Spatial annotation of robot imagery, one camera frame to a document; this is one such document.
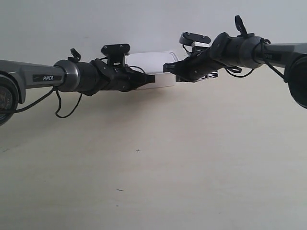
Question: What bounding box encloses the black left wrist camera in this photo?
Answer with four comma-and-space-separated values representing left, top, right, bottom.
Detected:
101, 43, 130, 68

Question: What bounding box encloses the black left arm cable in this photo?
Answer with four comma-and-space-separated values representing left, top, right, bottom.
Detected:
0, 48, 147, 118

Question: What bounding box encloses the white lidded plastic container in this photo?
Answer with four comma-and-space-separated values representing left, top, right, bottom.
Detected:
126, 51, 178, 90

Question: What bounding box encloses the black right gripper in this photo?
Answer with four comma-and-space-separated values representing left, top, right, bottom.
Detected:
162, 51, 220, 82

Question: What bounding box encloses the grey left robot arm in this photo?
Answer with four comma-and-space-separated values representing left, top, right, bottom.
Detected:
0, 58, 155, 125

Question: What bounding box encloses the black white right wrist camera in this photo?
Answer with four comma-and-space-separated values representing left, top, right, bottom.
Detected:
179, 32, 211, 54

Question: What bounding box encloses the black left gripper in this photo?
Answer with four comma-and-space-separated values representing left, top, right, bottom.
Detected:
95, 65, 155, 92

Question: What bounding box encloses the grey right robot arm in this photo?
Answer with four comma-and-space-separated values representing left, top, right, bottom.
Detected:
162, 32, 307, 108

